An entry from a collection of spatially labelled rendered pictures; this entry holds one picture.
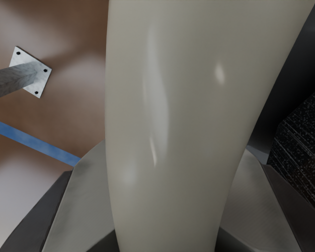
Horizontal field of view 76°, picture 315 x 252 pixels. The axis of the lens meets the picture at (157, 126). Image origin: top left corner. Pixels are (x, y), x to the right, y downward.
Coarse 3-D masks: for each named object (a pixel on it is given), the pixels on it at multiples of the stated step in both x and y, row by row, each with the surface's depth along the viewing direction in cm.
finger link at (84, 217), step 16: (80, 160) 10; (96, 160) 10; (80, 176) 9; (96, 176) 9; (64, 192) 8; (80, 192) 8; (96, 192) 8; (64, 208) 7; (80, 208) 7; (96, 208) 7; (64, 224) 7; (80, 224) 7; (96, 224) 7; (112, 224) 7; (48, 240) 6; (64, 240) 6; (80, 240) 6; (96, 240) 6; (112, 240) 7
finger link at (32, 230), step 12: (60, 180) 9; (48, 192) 8; (60, 192) 8; (36, 204) 8; (48, 204) 8; (36, 216) 7; (48, 216) 7; (24, 228) 7; (36, 228) 7; (48, 228) 7; (12, 240) 6; (24, 240) 6; (36, 240) 6
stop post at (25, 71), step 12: (12, 60) 106; (24, 60) 105; (36, 60) 105; (0, 72) 91; (12, 72) 96; (24, 72) 101; (36, 72) 107; (48, 72) 107; (0, 84) 86; (12, 84) 93; (24, 84) 103; (36, 84) 111; (0, 96) 90
